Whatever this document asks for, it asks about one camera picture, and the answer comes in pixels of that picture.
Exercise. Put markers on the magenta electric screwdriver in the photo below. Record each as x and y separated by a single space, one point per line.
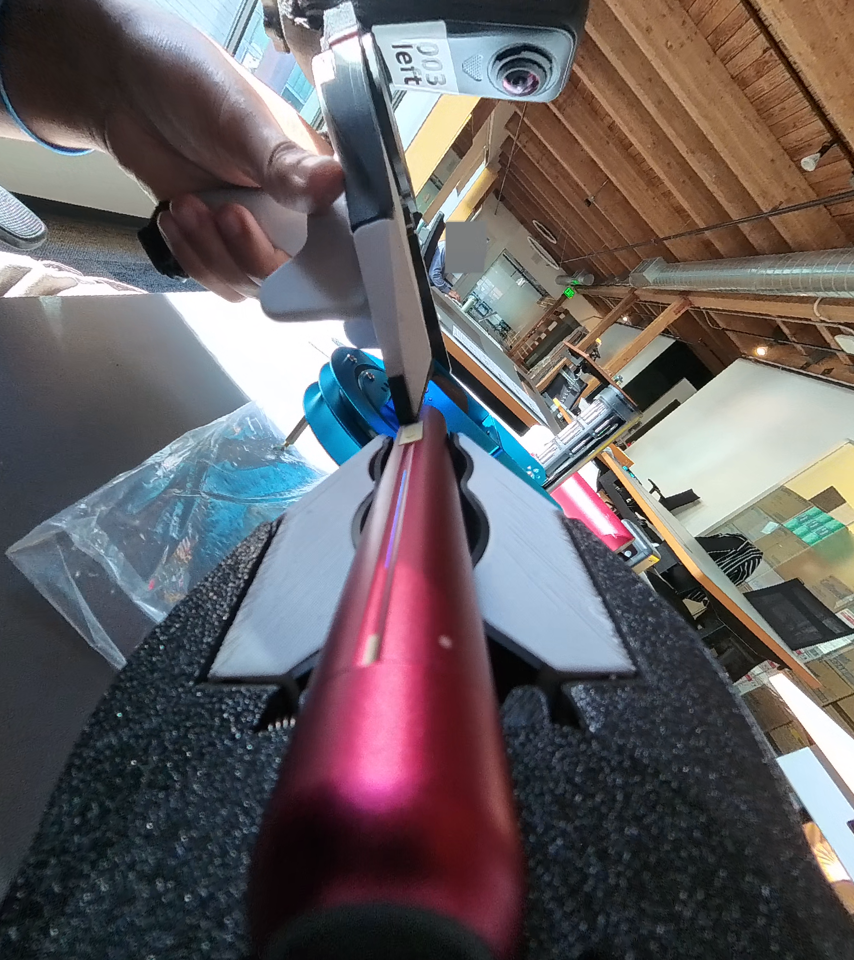
397 712

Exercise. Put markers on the grey screwdriver bit holder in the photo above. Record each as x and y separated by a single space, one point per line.
592 431

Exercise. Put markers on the silver ventilation duct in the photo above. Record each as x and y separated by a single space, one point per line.
771 271

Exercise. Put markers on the wooden table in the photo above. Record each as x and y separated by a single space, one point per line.
719 570

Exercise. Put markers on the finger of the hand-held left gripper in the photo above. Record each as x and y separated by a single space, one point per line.
404 315

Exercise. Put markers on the blue wristband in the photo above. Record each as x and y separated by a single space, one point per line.
3 90

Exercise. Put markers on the person's left hand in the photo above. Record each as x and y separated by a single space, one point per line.
209 112

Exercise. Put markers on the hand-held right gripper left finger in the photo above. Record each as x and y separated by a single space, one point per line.
284 600

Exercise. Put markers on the red cylindrical case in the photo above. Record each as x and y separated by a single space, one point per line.
592 510

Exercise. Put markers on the black monitor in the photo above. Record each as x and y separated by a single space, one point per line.
798 615

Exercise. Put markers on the blue toy robot arm base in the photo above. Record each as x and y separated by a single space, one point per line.
344 427

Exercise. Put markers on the clear plastic bag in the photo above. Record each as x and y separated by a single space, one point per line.
134 525

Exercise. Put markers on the black and white striped bag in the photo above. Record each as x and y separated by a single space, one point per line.
730 559

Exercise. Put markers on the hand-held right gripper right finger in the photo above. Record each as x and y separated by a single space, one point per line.
547 592

